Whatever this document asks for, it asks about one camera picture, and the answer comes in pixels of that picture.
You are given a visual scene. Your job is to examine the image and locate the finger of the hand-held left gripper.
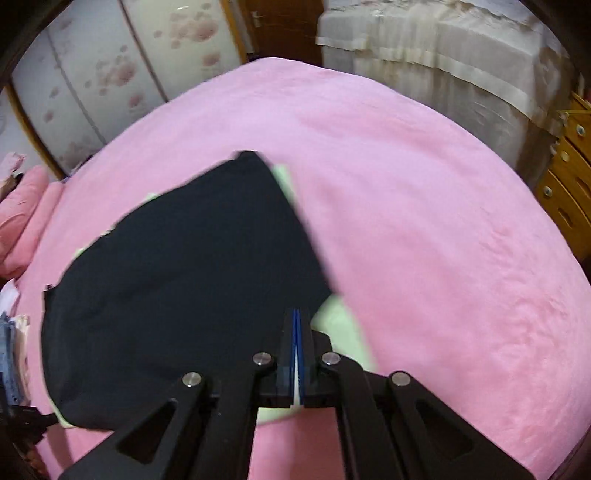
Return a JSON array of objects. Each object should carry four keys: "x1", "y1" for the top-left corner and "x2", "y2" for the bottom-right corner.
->
[{"x1": 14, "y1": 406, "x2": 58, "y2": 432}]

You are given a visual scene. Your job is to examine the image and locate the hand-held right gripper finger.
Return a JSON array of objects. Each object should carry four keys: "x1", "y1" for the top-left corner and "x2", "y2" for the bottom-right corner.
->
[
  {"x1": 58, "y1": 308, "x2": 297, "y2": 480},
  {"x1": 295, "y1": 308, "x2": 536, "y2": 480}
]

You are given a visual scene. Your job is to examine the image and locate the light green and black jacket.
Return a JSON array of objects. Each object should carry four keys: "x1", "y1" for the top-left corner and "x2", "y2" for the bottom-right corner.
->
[{"x1": 41, "y1": 150, "x2": 382, "y2": 430}]

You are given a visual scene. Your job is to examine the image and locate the stack of folded clothes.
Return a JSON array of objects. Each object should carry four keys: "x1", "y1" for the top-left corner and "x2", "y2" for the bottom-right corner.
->
[{"x1": 0, "y1": 281, "x2": 33, "y2": 407}]

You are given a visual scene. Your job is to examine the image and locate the pink bed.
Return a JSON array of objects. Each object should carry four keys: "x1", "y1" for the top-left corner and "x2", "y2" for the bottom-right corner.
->
[{"x1": 9, "y1": 56, "x2": 591, "y2": 480}]

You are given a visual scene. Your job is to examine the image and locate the pink pillow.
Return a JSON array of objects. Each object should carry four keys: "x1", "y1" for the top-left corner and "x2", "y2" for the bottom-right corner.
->
[
  {"x1": 0, "y1": 182, "x2": 65, "y2": 280},
  {"x1": 0, "y1": 166, "x2": 49, "y2": 241}
]

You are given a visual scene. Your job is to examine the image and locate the yellow wooden drawer cabinet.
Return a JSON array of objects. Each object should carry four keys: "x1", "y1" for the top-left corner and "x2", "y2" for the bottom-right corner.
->
[{"x1": 533, "y1": 90, "x2": 591, "y2": 259}]

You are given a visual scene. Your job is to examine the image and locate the brown wooden door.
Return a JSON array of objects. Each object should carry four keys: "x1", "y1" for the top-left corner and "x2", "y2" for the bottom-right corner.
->
[{"x1": 222, "y1": 0, "x2": 324, "y2": 65}]

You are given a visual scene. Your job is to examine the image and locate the cream curtain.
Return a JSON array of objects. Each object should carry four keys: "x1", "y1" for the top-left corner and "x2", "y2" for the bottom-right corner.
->
[{"x1": 316, "y1": 0, "x2": 578, "y2": 171}]

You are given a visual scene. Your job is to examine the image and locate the floral sliding door wardrobe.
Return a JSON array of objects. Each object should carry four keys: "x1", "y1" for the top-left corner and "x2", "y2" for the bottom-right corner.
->
[{"x1": 0, "y1": 0, "x2": 250, "y2": 181}]

